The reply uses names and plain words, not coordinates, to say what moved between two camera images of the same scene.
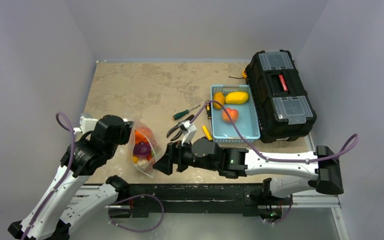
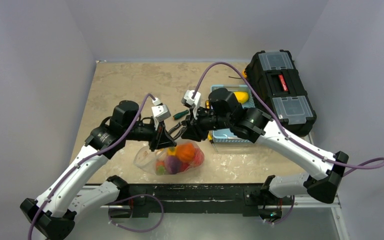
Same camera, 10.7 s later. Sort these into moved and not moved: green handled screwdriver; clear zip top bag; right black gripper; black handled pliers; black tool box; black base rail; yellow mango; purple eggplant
Moved: purple eggplant; right black gripper; clear zip top bag
Not moved: black handled pliers; black base rail; black tool box; green handled screwdriver; yellow mango
